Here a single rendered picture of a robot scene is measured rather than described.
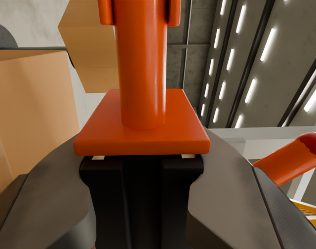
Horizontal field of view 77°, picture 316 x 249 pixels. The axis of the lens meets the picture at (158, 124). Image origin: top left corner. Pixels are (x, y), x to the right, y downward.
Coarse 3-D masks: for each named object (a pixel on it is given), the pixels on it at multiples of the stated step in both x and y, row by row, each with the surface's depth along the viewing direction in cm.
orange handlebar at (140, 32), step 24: (120, 0) 7; (144, 0) 7; (168, 0) 8; (120, 24) 8; (144, 24) 7; (168, 24) 8; (120, 48) 8; (144, 48) 8; (120, 72) 9; (144, 72) 8; (120, 96) 9; (144, 96) 9; (144, 120) 9
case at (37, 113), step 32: (0, 64) 18; (32, 64) 22; (64, 64) 30; (0, 96) 18; (32, 96) 22; (64, 96) 30; (0, 128) 17; (32, 128) 22; (64, 128) 30; (0, 160) 17; (32, 160) 22; (0, 192) 17
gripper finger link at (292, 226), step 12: (252, 168) 8; (264, 180) 8; (264, 192) 7; (276, 192) 7; (276, 204) 7; (288, 204) 7; (276, 216) 6; (288, 216) 6; (300, 216) 6; (276, 228) 6; (288, 228) 6; (300, 228) 6; (312, 228) 6; (288, 240) 6; (300, 240) 6; (312, 240) 6
